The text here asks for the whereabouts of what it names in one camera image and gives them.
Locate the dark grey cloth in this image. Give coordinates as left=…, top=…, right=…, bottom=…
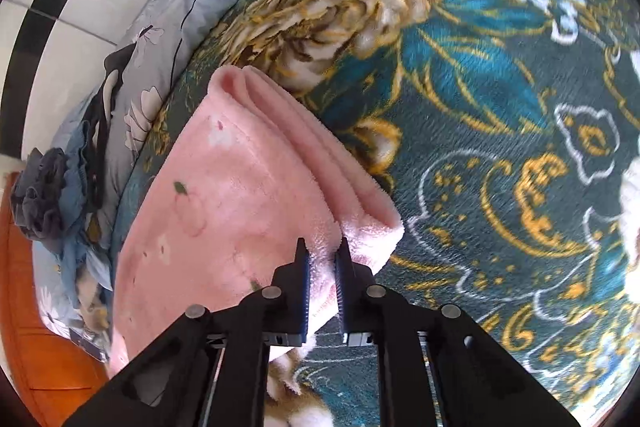
left=10, top=147, right=69, bottom=242

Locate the teal floral blanket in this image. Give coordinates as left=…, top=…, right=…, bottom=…
left=107, top=0, right=640, bottom=427

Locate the beige cloth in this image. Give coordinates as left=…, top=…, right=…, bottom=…
left=74, top=274, right=113, bottom=330

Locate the pink fleece garment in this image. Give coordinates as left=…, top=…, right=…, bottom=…
left=107, top=67, right=405, bottom=375

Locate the black phone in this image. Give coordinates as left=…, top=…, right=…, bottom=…
left=70, top=327, right=109, bottom=362

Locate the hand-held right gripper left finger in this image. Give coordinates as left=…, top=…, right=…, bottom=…
left=62, top=238, right=312, bottom=427

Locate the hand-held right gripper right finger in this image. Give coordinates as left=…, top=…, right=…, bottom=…
left=334, top=238, right=581, bottom=427

